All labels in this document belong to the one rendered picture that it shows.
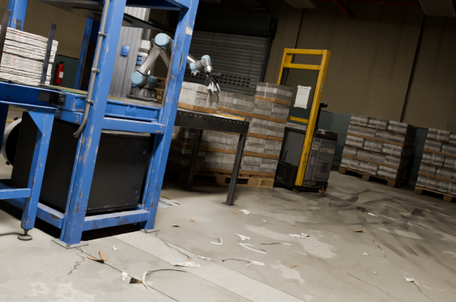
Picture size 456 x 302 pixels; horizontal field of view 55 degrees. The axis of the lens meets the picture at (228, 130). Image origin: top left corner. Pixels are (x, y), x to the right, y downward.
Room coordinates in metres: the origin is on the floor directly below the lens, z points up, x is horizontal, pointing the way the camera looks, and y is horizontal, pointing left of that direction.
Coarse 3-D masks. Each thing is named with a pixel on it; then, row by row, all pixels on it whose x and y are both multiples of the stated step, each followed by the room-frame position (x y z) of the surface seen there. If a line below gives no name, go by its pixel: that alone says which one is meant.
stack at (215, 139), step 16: (224, 112) 4.92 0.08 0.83; (176, 128) 4.82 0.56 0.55; (192, 128) 4.67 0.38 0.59; (256, 128) 5.26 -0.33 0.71; (192, 144) 4.70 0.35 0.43; (208, 144) 4.84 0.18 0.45; (224, 144) 4.98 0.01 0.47; (256, 144) 5.30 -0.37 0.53; (176, 160) 4.74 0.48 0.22; (208, 160) 4.87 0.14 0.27; (224, 160) 5.01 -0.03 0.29; (256, 160) 5.33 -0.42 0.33; (176, 176) 4.78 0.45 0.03; (208, 176) 5.07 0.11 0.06; (224, 176) 5.04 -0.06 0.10; (240, 176) 5.19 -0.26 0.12; (256, 176) 5.36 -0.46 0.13
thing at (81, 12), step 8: (40, 0) 2.72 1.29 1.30; (48, 0) 2.68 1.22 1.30; (56, 0) 2.64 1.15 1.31; (64, 0) 2.60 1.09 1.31; (72, 0) 2.57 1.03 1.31; (64, 8) 2.83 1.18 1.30; (72, 8) 2.71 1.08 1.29; (80, 8) 2.65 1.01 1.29; (88, 8) 2.63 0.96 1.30; (96, 8) 2.57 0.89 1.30; (88, 16) 2.89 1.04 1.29; (96, 16) 2.81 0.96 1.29; (128, 16) 2.65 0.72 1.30; (128, 24) 2.88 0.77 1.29; (136, 24) 2.89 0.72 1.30; (144, 24) 2.82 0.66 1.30; (152, 24) 2.83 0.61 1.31
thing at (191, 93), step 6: (186, 84) 3.87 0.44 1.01; (192, 84) 3.83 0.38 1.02; (180, 90) 3.90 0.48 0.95; (186, 90) 3.86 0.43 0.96; (192, 90) 3.83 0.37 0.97; (198, 90) 3.82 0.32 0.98; (204, 90) 3.89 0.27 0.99; (180, 96) 3.89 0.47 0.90; (186, 96) 3.86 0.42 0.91; (192, 96) 3.83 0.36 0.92; (198, 96) 3.84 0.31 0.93; (204, 96) 3.92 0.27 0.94; (186, 102) 3.85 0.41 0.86; (192, 102) 3.82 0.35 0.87; (198, 102) 3.86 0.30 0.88
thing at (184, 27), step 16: (192, 0) 2.81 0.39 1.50; (192, 16) 2.83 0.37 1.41; (176, 32) 2.83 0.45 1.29; (192, 32) 2.86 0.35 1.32; (176, 48) 2.82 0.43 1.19; (176, 64) 2.81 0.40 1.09; (176, 80) 2.81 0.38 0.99; (176, 96) 2.84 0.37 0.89; (160, 112) 2.84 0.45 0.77; (160, 144) 2.81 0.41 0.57; (160, 160) 2.81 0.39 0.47; (160, 176) 2.83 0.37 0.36; (144, 192) 2.84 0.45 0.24; (160, 192) 2.86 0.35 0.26; (144, 208) 2.84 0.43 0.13; (144, 224) 2.82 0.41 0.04
